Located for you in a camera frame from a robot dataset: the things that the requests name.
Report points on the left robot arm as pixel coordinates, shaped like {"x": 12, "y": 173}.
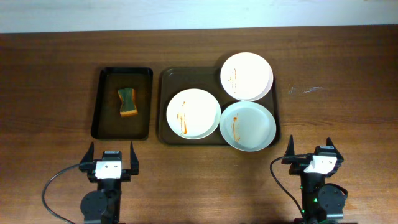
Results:
{"x": 102, "y": 205}

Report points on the green and orange sponge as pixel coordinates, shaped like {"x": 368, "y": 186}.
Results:
{"x": 128, "y": 104}

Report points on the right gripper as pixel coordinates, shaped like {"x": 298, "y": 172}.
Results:
{"x": 296, "y": 160}

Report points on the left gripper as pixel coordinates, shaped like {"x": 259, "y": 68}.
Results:
{"x": 87, "y": 167}

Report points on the white plate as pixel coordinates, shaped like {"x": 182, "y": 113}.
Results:
{"x": 247, "y": 126}
{"x": 246, "y": 76}
{"x": 193, "y": 114}

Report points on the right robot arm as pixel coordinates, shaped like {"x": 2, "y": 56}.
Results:
{"x": 321, "y": 202}

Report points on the black sponge tray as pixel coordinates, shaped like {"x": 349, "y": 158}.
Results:
{"x": 107, "y": 123}

